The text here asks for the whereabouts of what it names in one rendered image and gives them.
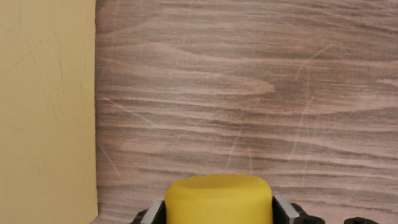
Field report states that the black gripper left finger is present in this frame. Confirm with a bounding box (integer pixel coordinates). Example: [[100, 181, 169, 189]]
[[128, 200, 166, 224]]

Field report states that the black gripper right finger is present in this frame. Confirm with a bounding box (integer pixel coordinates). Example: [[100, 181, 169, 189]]
[[272, 195, 379, 224]]

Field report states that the wooden door panel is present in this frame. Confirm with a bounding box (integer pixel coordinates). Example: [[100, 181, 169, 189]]
[[0, 0, 98, 224]]

